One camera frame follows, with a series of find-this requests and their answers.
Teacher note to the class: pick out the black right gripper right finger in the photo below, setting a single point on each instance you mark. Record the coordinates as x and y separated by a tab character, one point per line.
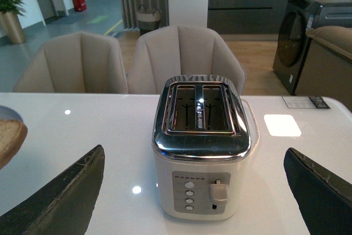
324	198

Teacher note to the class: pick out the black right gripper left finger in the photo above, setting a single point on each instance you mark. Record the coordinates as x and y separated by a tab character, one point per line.
65	204

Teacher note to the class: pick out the bread slice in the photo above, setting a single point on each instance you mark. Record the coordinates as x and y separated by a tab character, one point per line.
13	134

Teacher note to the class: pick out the light blue plate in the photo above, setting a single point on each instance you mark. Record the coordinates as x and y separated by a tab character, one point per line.
7	113

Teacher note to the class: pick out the white chrome toaster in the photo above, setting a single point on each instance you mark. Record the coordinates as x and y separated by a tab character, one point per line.
201	142

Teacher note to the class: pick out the table label card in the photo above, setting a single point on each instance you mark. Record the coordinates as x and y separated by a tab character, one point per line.
306	102

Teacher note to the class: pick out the beige chair left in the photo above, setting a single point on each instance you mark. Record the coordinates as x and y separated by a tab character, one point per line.
81	62

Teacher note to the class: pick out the beige chair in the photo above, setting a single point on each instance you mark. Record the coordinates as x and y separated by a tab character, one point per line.
181	50
81	62

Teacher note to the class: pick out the dark washing machine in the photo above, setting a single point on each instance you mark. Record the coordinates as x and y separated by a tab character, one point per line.
293	43

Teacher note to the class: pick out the beige chair right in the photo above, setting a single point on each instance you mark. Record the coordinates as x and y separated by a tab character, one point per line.
181	50

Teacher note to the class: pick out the woven basket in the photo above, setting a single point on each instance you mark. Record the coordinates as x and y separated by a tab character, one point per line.
148	19

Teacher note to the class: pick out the potted green plant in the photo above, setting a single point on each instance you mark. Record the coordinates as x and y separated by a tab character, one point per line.
10	10

